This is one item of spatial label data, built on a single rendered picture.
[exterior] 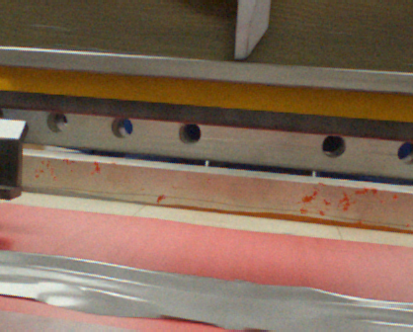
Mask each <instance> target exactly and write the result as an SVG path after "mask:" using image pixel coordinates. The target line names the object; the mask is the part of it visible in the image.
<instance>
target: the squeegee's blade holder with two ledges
mask: <svg viewBox="0 0 413 332"><path fill-rule="evenodd" d="M0 66H8V67H21V68H32V69H43V70H55V71H66V72H90V73H101V74H113V75H124V76H135V77H159V78H170V79H182V80H194V81H205V82H228V83H240V84H251V85H263V86H275V87H298V88H310V89H321V90H333V91H345V92H368V93H379V94H390V95H402V96H413V73H405V72H393V71H367V70H355V69H342V68H330V67H316V66H290V65H278V64H265V63H253V62H227V61H214V60H201V59H189V58H176V57H150V56H138V55H125V54H112V53H99V52H87V51H61V50H49V49H36V48H23V47H10V46H0Z"/></svg>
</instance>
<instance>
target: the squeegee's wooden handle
mask: <svg viewBox="0 0 413 332"><path fill-rule="evenodd" d="M237 8H238V2H236V1H235V0H0V46H10V47H23V48H36V49H49V50H61V51H87V52H99V53H112V54H125V55H138V56H150V57H176V58H189V59H201V60H214V61H227V62H253V63H265V64H278V65H290V66H316V67H330V68H342V69H355V70H367V71H393V72H405V73H413V0H271V2H270V18H269V26H268V28H267V29H266V31H265V33H264V34H263V36H262V37H261V38H260V41H258V43H257V44H256V45H255V47H254V49H253V50H252V51H251V52H250V55H249V56H248V57H247V59H246V60H245V61H240V60H235V33H236V20H237Z"/></svg>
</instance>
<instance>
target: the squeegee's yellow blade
mask: <svg viewBox="0 0 413 332"><path fill-rule="evenodd" d="M0 90H4V91H15V92H36V93H46V94H56V95H66V96H77V97H98V98H109V99H120V100H131V101H140V102H161V103H171V104H182V105H193V106H204V107H224V108H235V109H245V110H255V111H266V112H287V113H298V114H309V115H318V116H329V117H350V118H360V119H371V120H382V121H392V122H413V96H402V95H390V94H379V93H368V92H345V91H333V90H321V89H310V88H298V87H275V86H263V85H251V84H240V83H228V82H205V81H194V80H182V79H170V78H159V77H135V76H124V75H113V74H101V73H90V72H66V71H55V70H43V69H32V68H21V67H8V66H0Z"/></svg>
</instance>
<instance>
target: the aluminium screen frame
mask: <svg viewBox="0 0 413 332"><path fill-rule="evenodd" d="M21 186H22V192H30V193H38V194H46V195H53V196H67V197H75V198H82V199H90V200H98V201H113V202H121V203H128V204H136V205H143V206H159V207H166V208H179V209H187V210H202V211H209V212H218V213H225V214H233V215H248V216H255V217H263V218H269V219H277V220H285V221H300V222H308V223H315V224H323V225H330V226H346V227H354V228H360V229H368V230H375V231H390V232H398V233H406V234H413V186H398V185H390V184H381V183H373V182H365V181H347V180H339V179H330V178H321V177H313V176H295V175H288V174H279V173H270V172H262V171H245V170H236V169H227V168H219V167H210V166H194V165H185V164H176V163H168V162H160V161H142V160H134V159H125V158H117V157H109V156H91V155H83V154H74V153H65V152H57V151H40V150H31V149H23V166H22V185H21Z"/></svg>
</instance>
